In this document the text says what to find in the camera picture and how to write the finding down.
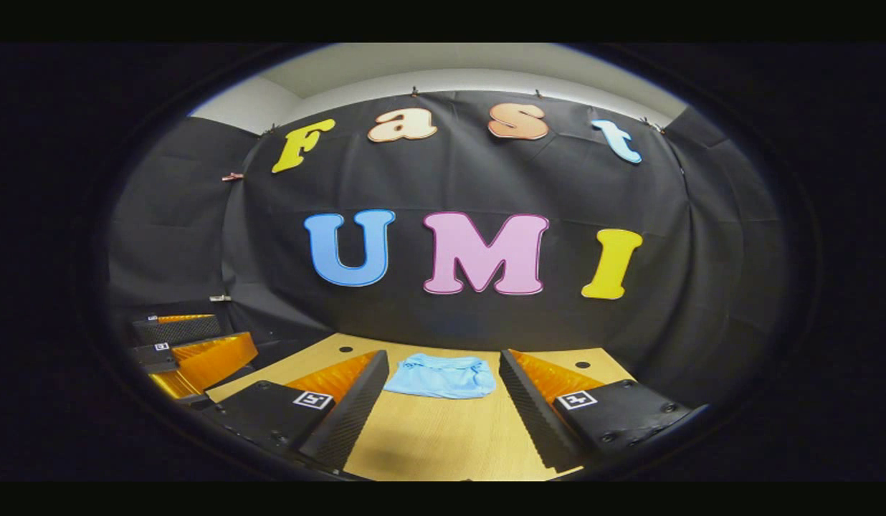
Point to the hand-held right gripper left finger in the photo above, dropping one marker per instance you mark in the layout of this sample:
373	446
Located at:
353	412

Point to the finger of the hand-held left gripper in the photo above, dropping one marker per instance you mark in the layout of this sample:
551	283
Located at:
213	358
181	330

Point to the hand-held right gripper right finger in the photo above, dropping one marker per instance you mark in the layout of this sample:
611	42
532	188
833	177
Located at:
532	408

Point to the light blue T-shirt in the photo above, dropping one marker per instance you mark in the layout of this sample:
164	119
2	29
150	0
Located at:
439	376

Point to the black backdrop cloth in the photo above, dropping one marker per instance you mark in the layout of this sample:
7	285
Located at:
486	179

